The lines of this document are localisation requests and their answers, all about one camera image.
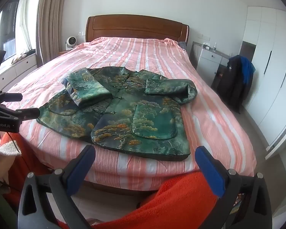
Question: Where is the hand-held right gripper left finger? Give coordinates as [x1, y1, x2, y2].
[17, 144, 96, 229]

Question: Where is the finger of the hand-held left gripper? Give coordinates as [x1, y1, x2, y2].
[0, 90, 23, 103]
[0, 104, 41, 122]

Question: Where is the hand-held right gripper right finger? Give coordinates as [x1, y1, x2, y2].
[194, 145, 273, 229]

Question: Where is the green printed padded jacket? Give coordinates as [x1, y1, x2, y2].
[36, 67, 198, 161]

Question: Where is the white window seat cabinet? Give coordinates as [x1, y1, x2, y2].
[0, 52, 39, 92]

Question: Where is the patterned cushion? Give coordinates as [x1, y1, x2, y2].
[11, 54, 28, 65]

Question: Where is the person's orange fleece clothing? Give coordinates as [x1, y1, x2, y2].
[0, 131, 243, 229]

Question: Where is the beige cloth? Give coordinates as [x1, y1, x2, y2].
[0, 148, 19, 184]

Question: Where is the window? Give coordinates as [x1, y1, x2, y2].
[0, 1, 19, 61]

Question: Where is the white sheer curtain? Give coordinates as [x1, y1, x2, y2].
[15, 0, 30, 55]

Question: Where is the white desk fan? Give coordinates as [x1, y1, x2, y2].
[65, 36, 79, 51]

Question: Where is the brown curtain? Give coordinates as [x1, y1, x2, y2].
[36, 0, 69, 68]

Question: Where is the blue garment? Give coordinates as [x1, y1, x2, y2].
[238, 55, 256, 85]

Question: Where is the white drawer chest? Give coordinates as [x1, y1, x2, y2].
[189, 41, 231, 90]

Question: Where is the white wardrobe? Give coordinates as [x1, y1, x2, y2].
[238, 6, 286, 160]

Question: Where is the pink striped blanket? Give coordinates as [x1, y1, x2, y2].
[0, 36, 257, 184]

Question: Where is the wooden headboard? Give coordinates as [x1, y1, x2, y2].
[85, 15, 190, 47]

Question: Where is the thin black cable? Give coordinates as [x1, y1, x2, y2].
[7, 131, 22, 154]

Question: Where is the wooden bed frame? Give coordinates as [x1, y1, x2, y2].
[83, 180, 162, 196]

